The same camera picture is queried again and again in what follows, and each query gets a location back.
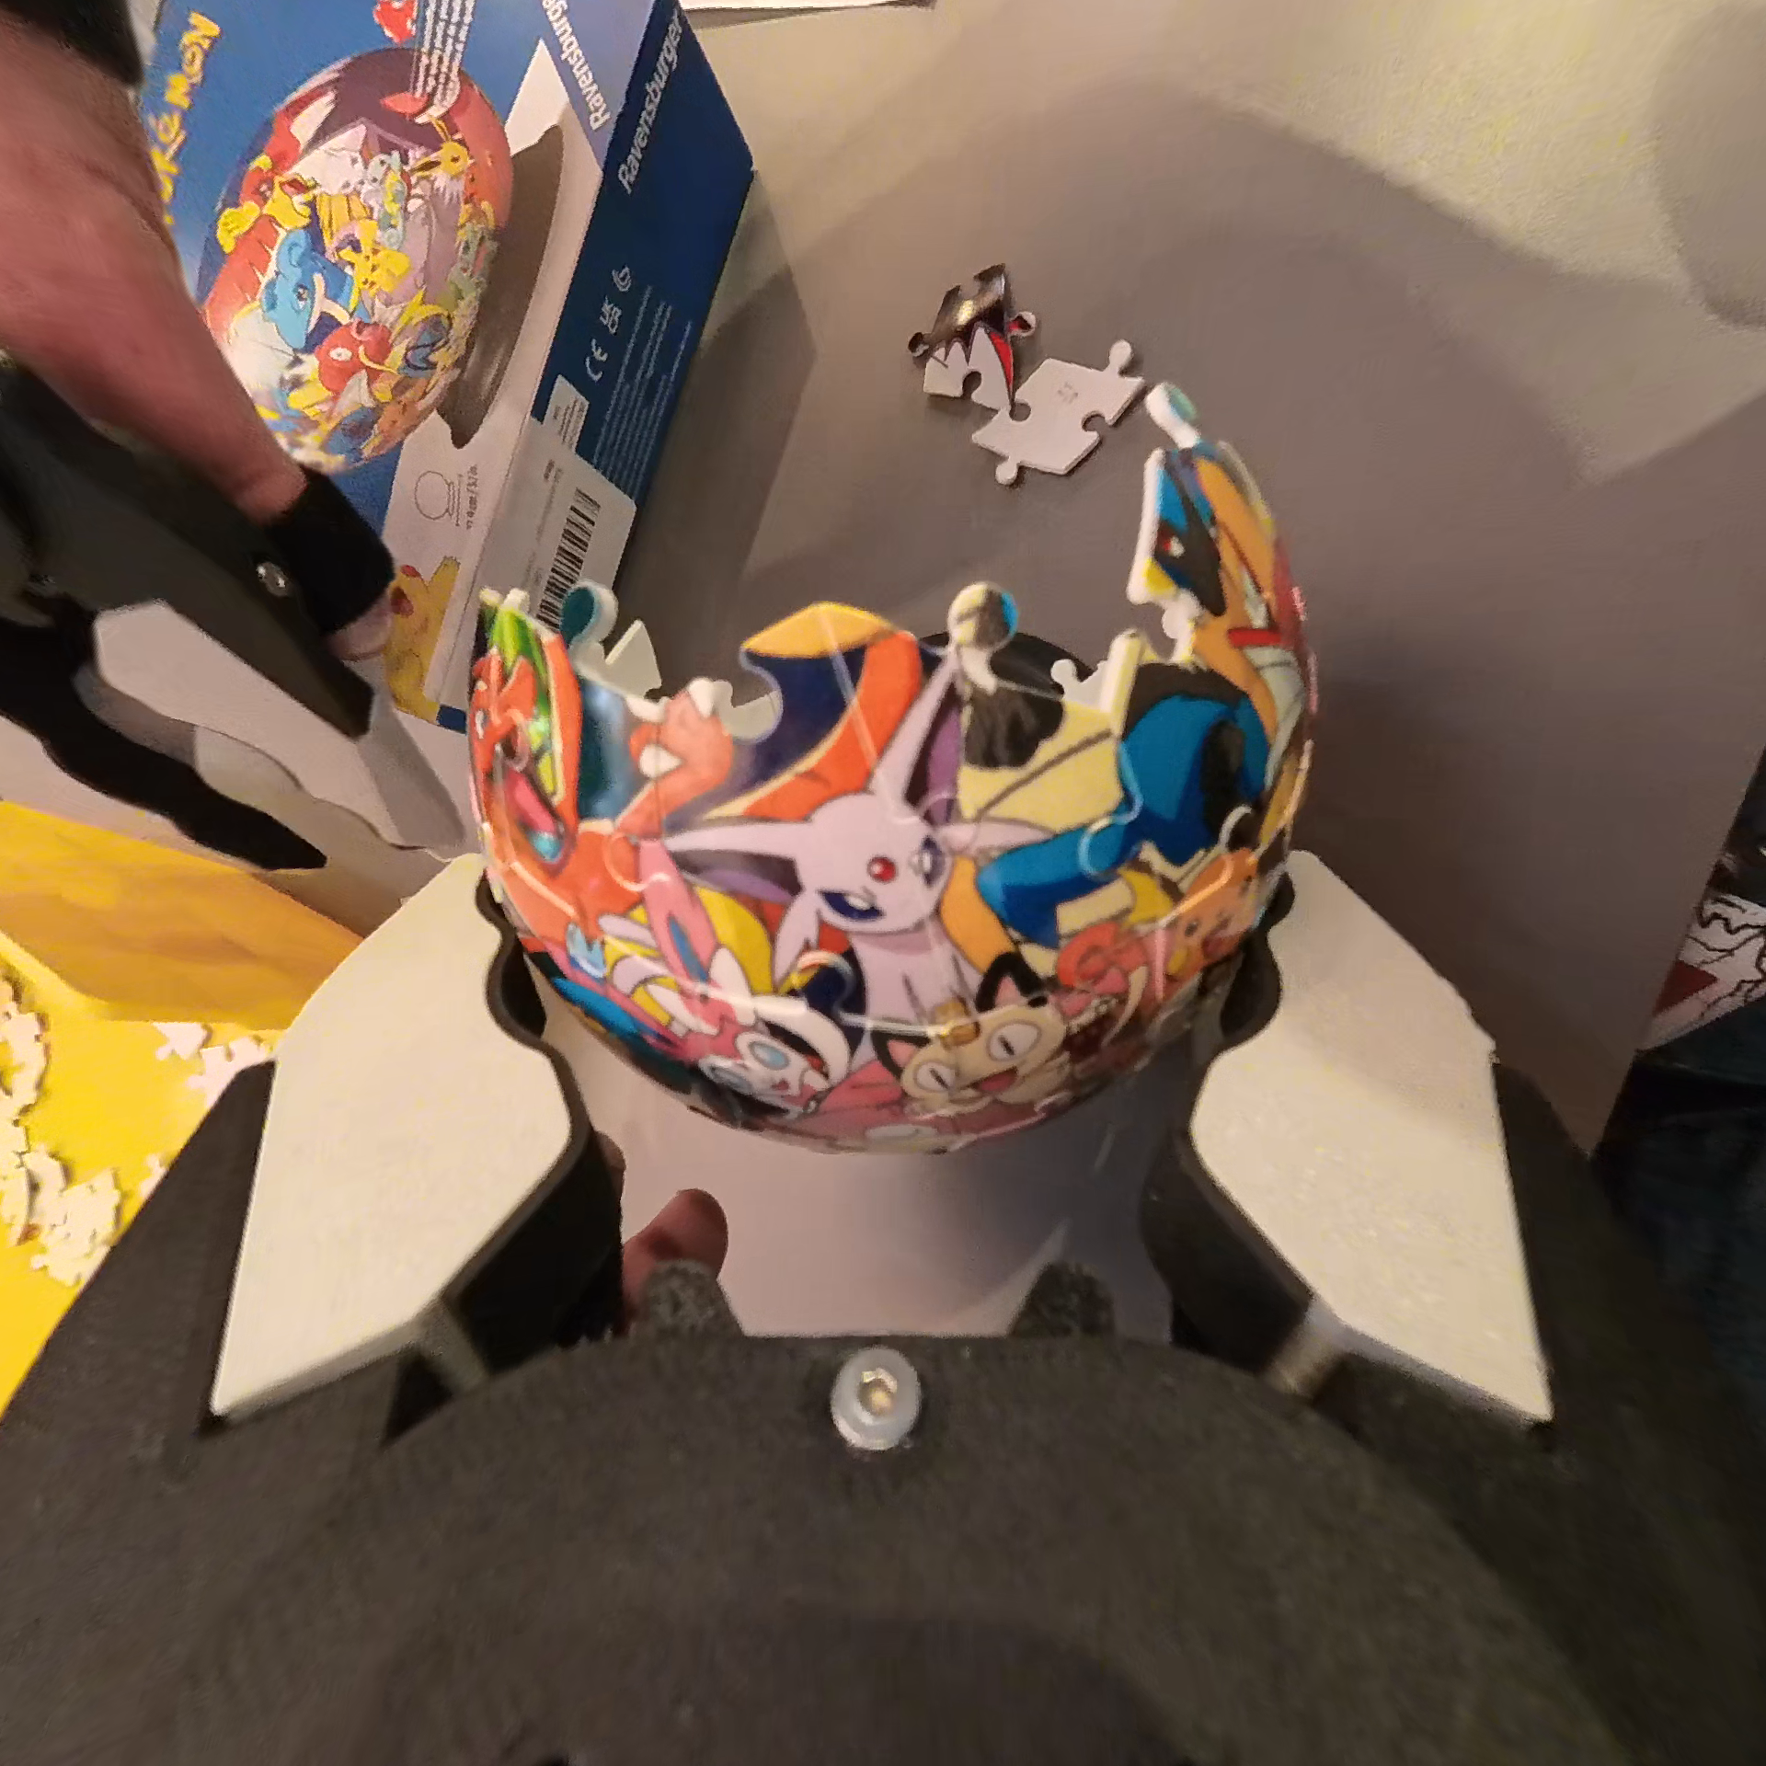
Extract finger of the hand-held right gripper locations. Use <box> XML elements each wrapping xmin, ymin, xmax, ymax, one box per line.
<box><xmin>87</xmin><ymin>598</ymin><xmax>467</xmax><ymax>853</ymax></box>
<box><xmin>0</xmin><ymin>714</ymin><xmax>330</xmax><ymax>874</ymax></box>

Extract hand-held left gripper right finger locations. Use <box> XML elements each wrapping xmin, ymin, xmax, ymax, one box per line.
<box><xmin>1142</xmin><ymin>853</ymin><xmax>1556</xmax><ymax>1428</ymax></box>

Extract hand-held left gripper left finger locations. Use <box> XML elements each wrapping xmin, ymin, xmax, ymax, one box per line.
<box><xmin>204</xmin><ymin>860</ymin><xmax>626</xmax><ymax>1428</ymax></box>

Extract yellow cardboard box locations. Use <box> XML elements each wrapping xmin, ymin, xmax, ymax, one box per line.
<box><xmin>0</xmin><ymin>800</ymin><xmax>372</xmax><ymax>1424</ymax></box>

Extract colourful puzzle ball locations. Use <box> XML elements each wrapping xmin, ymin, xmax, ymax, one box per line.
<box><xmin>467</xmin><ymin>382</ymin><xmax>1317</xmax><ymax>1159</ymax></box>

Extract white joined puzzle pieces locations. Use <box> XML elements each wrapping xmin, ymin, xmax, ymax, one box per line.
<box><xmin>969</xmin><ymin>341</ymin><xmax>1147</xmax><ymax>488</ymax></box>

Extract pile of white puzzle pieces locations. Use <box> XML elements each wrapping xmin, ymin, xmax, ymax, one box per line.
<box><xmin>0</xmin><ymin>964</ymin><xmax>277</xmax><ymax>1288</ymax></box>

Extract blue white puzzle box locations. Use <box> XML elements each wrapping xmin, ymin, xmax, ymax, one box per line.
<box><xmin>131</xmin><ymin>0</ymin><xmax>757</xmax><ymax>734</ymax></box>

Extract black red white puzzle piece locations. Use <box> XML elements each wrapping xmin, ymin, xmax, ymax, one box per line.
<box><xmin>909</xmin><ymin>265</ymin><xmax>1038</xmax><ymax>406</ymax></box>

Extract person's left hand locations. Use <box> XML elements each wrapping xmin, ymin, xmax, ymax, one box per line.
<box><xmin>624</xmin><ymin>1192</ymin><xmax>729</xmax><ymax>1288</ymax></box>

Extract person's blue jeans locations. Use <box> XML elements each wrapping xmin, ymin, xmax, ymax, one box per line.
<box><xmin>1588</xmin><ymin>1021</ymin><xmax>1766</xmax><ymax>1382</ymax></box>

